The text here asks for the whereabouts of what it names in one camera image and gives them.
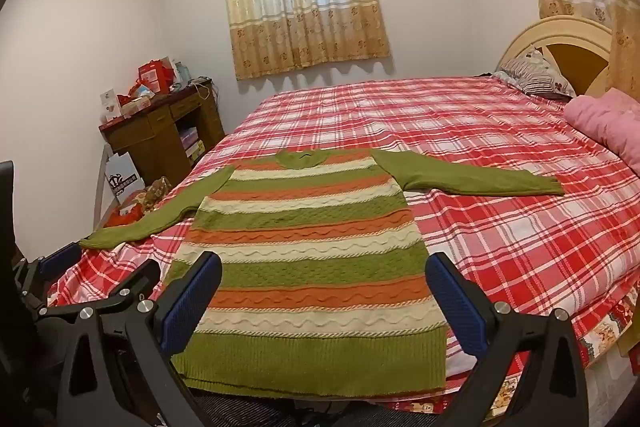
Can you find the stacked boxes under desk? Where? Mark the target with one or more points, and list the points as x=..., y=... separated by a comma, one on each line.
x=192, y=144

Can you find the red gift box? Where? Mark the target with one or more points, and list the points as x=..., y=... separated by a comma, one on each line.
x=156, y=76

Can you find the grey striped pillow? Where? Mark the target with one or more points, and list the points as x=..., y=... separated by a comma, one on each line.
x=533, y=74

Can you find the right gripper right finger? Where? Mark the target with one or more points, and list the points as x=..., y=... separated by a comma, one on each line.
x=552, y=390

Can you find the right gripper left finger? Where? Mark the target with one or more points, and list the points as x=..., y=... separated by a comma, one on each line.
x=145, y=336

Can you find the red plaid bed sheet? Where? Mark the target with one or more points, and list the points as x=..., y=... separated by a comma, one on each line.
x=578, y=251

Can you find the white printed carton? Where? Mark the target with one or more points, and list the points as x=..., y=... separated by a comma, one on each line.
x=122, y=177

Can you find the green orange striped knit sweater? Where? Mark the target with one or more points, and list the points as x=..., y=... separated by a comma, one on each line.
x=322, y=290

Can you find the white greeting card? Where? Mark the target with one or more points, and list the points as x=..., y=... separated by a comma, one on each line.
x=110, y=106

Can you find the red plastic bag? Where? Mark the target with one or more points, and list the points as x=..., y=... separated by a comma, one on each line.
x=121, y=216

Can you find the pink folded blanket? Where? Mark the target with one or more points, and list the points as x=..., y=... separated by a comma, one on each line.
x=611, y=120

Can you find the cream wooden headboard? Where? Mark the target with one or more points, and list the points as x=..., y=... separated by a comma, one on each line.
x=578, y=48

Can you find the dark wooden desk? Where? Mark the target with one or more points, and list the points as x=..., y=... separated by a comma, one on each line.
x=152, y=136

